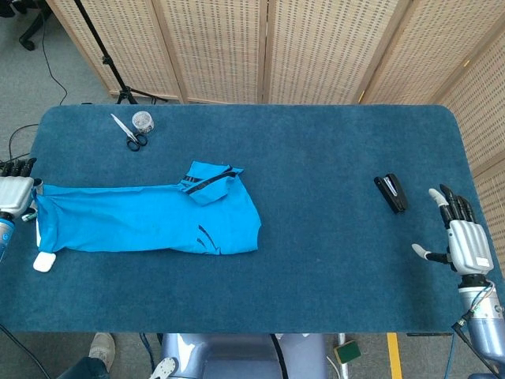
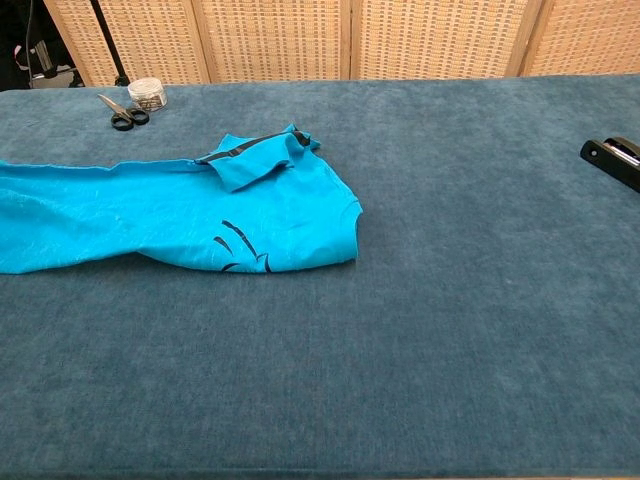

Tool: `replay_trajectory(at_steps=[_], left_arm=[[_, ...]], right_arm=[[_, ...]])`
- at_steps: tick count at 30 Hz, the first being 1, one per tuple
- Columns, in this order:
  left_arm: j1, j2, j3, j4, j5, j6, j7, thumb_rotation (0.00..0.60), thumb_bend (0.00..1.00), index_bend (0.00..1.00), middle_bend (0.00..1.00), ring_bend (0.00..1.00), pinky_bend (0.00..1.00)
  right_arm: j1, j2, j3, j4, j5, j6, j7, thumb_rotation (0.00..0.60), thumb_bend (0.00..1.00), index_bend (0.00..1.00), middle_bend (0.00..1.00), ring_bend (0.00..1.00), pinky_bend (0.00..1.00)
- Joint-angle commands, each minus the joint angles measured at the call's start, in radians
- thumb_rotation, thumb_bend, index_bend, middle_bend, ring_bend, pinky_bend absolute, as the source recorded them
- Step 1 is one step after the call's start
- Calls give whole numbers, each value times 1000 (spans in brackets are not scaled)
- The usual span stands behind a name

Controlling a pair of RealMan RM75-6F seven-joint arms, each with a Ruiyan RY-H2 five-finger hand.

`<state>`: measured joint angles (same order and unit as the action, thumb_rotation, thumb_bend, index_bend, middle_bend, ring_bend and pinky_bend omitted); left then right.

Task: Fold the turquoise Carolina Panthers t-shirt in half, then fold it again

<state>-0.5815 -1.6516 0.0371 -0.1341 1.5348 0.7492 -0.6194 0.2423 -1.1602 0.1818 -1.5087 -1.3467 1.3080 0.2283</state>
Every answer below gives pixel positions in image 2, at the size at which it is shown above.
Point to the clear jar of clips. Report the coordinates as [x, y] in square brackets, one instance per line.
[146, 94]

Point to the wicker folding screen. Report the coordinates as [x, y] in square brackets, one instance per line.
[275, 40]

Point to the bright blue printed T-shirt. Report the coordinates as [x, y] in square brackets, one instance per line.
[150, 220]

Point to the black tripod stand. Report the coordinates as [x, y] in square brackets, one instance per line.
[106, 40]

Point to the dark blue table cover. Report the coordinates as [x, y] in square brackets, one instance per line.
[400, 350]

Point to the black stapler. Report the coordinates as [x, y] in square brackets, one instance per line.
[607, 160]

